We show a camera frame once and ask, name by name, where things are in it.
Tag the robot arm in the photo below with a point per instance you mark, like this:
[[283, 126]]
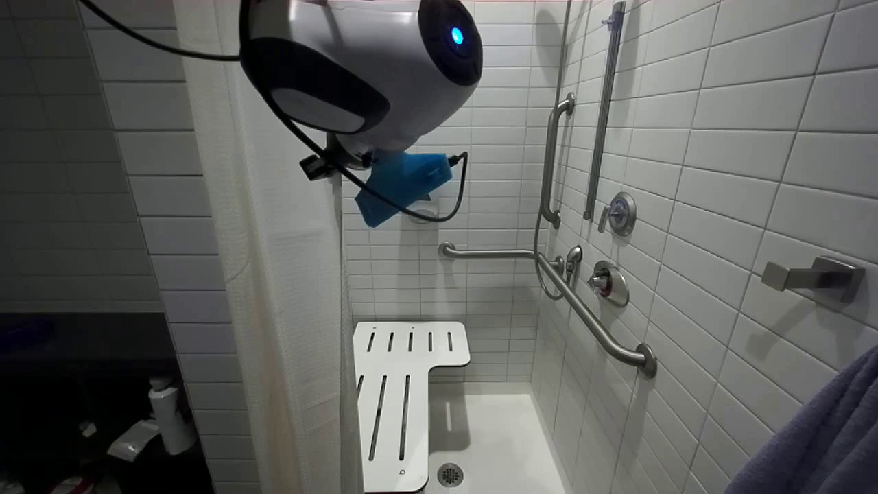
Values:
[[357, 48]]

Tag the white shower curtain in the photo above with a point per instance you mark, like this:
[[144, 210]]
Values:
[[281, 288]]

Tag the short steel grab bar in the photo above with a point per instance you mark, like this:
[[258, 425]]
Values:
[[551, 158]]

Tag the white slotted shower seat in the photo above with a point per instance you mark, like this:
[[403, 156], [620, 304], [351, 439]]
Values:
[[391, 384]]

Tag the long angled steel grab bar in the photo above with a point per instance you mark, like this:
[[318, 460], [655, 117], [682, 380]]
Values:
[[590, 317]]

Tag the round steel shower valve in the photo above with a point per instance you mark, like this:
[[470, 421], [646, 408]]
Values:
[[621, 213], [610, 283]]

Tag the steel shower slide bar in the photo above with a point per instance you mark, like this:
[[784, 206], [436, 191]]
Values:
[[605, 110]]

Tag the round floor drain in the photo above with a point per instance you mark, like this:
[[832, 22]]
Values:
[[451, 475]]

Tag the white bottle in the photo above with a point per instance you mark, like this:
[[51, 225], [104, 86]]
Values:
[[170, 415]]

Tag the white tube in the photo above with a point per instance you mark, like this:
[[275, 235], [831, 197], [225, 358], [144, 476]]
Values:
[[134, 440]]

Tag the dark counter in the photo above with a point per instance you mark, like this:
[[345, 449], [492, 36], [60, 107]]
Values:
[[68, 343]]

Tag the grey-blue towel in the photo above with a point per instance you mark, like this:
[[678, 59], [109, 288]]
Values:
[[823, 439]]

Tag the steel wall hook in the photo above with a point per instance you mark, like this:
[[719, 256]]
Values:
[[816, 276]]

